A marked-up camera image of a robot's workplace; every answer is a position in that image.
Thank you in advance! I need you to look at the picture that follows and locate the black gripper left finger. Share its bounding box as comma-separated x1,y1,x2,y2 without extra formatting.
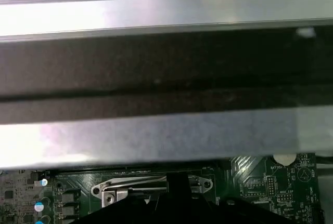
78,172,180,224

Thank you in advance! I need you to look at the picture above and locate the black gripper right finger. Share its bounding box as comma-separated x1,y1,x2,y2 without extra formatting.
179,172,294,224

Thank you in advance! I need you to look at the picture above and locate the thin metal locking lever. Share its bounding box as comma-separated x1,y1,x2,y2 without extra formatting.
100,175,169,192

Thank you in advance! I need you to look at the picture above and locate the CPU socket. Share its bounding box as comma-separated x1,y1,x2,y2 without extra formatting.
91,173,214,209

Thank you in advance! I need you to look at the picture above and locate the black RAM slot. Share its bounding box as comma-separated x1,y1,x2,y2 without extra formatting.
49,165,216,176

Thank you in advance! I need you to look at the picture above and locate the green motherboard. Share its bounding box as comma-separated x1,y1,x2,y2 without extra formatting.
0,153,319,224

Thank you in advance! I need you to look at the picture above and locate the round coin battery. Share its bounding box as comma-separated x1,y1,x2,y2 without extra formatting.
272,153,297,167

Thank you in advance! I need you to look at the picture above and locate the black open PC case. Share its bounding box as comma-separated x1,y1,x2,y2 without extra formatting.
0,25,333,224

